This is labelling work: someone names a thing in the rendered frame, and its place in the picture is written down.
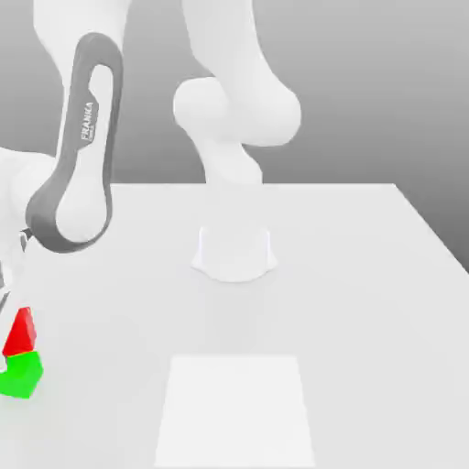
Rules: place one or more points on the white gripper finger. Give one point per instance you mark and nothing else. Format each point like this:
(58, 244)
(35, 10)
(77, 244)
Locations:
(4, 340)

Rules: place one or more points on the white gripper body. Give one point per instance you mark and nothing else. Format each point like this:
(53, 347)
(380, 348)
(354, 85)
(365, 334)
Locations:
(3, 289)

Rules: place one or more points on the small red cube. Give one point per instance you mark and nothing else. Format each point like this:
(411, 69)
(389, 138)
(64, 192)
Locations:
(22, 335)

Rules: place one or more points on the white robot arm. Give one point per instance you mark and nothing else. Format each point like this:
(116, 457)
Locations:
(238, 110)

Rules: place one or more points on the small green cube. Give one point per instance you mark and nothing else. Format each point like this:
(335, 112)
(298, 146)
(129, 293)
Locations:
(22, 375)

